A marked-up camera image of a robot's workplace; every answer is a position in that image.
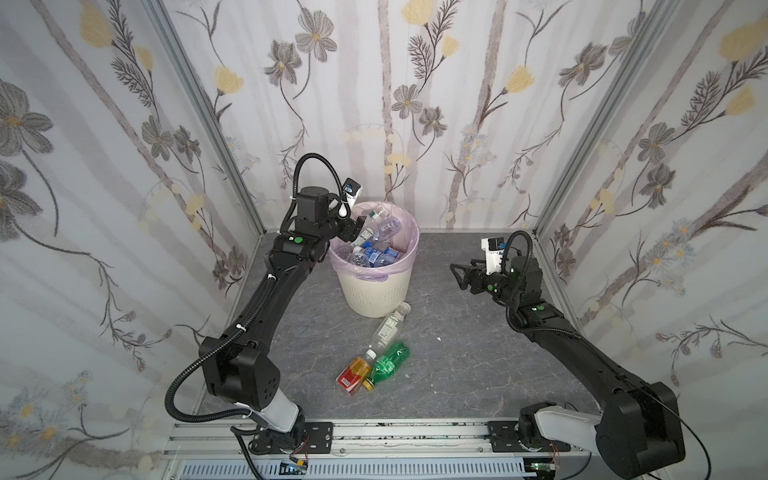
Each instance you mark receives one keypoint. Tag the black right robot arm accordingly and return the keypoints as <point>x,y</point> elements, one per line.
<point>638,429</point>

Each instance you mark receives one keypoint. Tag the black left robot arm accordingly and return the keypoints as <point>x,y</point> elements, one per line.
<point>236,365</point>

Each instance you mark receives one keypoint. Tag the green bottle lying centre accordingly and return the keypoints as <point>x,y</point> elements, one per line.
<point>387,365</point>

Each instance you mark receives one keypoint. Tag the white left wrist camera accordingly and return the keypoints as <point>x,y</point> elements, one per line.
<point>350,192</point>

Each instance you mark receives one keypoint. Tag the cream plastic waste bin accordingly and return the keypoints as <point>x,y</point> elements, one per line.
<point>374,299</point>

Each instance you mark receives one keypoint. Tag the pink bin liner bag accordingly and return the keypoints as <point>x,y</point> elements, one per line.
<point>405,241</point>

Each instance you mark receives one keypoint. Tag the blue label water bottle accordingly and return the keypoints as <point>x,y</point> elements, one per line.
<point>359,257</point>

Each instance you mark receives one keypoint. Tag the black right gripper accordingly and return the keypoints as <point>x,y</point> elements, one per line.
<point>473,279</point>

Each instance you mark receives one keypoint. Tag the blue label bottle white cap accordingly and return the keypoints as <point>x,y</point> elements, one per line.
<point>379,258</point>

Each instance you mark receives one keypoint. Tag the red yellow drink bottle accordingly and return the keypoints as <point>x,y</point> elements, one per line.
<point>356,372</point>

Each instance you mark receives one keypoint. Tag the white green label bottle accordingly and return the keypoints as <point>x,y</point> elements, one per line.
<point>389,328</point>

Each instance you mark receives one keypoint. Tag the clear bottle green cap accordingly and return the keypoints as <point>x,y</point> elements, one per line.
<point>379,214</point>

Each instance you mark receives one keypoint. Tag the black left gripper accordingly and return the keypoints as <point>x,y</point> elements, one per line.
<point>351,228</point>

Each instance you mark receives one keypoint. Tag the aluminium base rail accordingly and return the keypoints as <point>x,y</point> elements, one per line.
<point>226,449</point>

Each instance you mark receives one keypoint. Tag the white slotted cable duct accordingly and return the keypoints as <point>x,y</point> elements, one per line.
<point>403,468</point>

